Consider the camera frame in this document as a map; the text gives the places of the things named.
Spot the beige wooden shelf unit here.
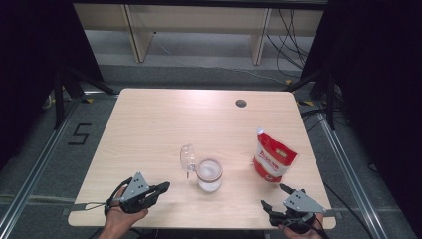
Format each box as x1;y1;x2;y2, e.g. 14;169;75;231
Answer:
72;3;325;66

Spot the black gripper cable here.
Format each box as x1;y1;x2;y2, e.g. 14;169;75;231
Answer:
104;176;133;218
312;215;332;239

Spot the black curtain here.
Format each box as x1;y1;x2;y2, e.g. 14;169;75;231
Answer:
299;0;422;230
0;0;105;170

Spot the person's right hand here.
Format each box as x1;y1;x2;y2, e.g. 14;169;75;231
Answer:
278;212;328;239

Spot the clear glass jar with lid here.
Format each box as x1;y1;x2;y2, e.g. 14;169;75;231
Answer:
179;143;224;193

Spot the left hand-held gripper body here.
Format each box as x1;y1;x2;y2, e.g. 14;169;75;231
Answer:
118;171;161;215

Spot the black floor cable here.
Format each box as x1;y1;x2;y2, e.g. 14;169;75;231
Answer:
322;181;376;239

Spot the black metal stand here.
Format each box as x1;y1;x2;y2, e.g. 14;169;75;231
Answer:
53;68;117;131
284;68;338;131

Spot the aluminium floor rail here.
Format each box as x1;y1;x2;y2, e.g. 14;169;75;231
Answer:
313;103;390;239
0;99;82;232

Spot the red white spouted pouch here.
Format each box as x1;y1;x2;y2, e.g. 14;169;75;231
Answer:
252;126;299;184

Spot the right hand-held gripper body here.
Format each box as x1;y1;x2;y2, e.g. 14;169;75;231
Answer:
269;188;328;235

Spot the black tape floor marker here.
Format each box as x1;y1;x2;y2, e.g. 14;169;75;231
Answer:
68;122;93;146

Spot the thin grey wire loop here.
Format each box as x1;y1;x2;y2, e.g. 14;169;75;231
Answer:
84;200;115;212

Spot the bundle of black cables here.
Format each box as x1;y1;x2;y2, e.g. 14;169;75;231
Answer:
266;9;313;80

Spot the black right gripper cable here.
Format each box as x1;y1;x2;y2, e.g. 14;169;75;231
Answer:
312;215;332;239

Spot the person's left hand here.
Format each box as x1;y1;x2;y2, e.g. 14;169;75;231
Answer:
105;185;149;235

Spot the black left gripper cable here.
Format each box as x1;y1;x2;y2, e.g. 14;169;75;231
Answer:
104;176;133;218

